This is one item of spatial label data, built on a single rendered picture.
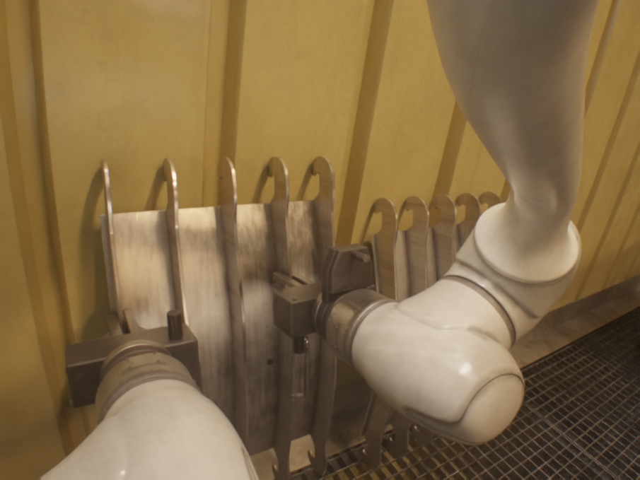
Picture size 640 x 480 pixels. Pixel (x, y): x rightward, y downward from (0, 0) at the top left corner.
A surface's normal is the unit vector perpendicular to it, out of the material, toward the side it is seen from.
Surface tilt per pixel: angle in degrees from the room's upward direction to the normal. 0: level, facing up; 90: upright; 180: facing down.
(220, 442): 32
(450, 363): 40
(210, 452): 19
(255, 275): 68
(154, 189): 90
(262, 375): 80
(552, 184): 132
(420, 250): 90
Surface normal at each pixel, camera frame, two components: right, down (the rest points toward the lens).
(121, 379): -0.38, -0.82
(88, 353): 0.02, -0.97
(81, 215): 0.51, 0.41
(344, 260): 0.52, 0.20
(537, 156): 0.08, 0.97
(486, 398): 0.22, -0.02
